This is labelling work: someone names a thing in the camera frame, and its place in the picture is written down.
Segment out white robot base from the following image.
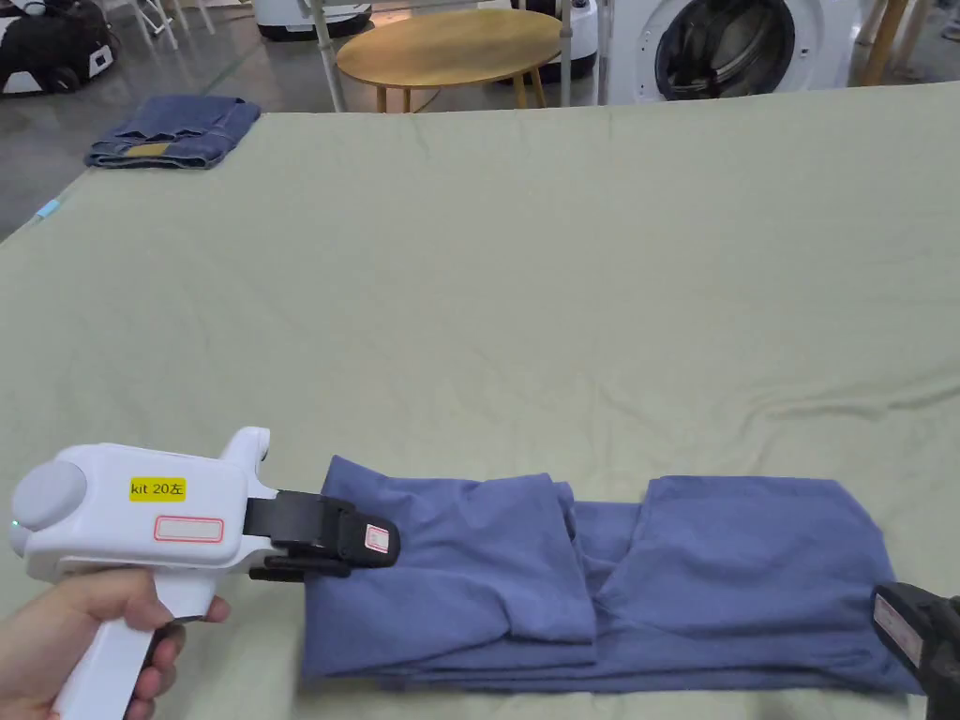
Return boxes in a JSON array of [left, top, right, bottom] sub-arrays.
[[250, 0, 374, 43]]

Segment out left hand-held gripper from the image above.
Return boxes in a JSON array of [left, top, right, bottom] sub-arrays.
[[8, 427, 402, 720]]

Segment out black and white robot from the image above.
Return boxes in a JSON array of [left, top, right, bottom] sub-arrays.
[[0, 0, 119, 97]]

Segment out folded blue jeans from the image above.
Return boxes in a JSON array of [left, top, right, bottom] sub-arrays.
[[83, 95, 263, 171]]

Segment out blue garment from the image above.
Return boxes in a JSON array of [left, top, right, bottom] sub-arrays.
[[299, 453, 928, 700]]

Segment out person's left hand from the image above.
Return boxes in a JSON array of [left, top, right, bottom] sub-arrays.
[[0, 578, 232, 720]]

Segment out round wooden table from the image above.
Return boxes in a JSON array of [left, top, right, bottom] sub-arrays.
[[334, 8, 565, 114]]

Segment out bed with pale green sheet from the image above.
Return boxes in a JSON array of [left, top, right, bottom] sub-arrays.
[[0, 81, 960, 720]]

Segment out white washing machine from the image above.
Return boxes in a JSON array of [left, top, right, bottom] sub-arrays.
[[606, 0, 858, 106]]

